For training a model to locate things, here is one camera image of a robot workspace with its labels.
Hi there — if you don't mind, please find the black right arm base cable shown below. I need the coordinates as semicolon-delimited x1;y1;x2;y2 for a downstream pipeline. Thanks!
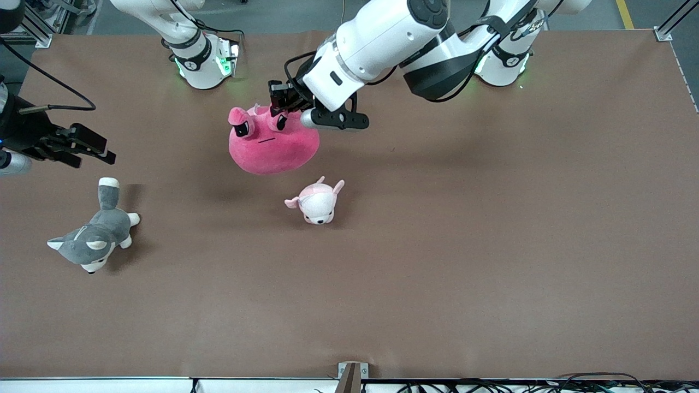
160;0;245;62

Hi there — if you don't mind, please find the white table edge rail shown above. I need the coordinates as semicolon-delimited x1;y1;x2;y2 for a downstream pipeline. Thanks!
0;377;699;393

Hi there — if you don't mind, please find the aluminium frame post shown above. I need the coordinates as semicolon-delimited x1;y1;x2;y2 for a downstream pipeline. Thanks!
16;0;73;49
653;0;699;42

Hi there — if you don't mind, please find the grey husky plush toy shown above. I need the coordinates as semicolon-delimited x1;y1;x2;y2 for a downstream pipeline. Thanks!
47;177;141;275

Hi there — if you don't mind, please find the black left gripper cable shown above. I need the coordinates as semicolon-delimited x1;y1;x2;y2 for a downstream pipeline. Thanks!
282;11;548;104

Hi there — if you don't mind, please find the black looping cable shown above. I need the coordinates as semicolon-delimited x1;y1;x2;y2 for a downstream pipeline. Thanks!
399;378;511;393
554;372;653;393

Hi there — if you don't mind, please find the pale pink dog plush toy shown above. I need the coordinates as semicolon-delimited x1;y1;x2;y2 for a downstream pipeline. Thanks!
284;176;346;225

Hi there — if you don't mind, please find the hot pink round plush toy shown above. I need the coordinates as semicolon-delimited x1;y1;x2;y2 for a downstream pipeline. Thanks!
227;104;321;176

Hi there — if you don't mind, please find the metal table edge bracket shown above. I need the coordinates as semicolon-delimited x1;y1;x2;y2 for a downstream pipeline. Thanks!
336;361;370;393

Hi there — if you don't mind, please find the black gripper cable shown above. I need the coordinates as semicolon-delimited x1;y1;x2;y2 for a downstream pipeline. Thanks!
282;11;548;104
0;37;98;114

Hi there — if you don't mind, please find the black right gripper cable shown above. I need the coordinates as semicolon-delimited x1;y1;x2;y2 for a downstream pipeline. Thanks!
0;37;98;114

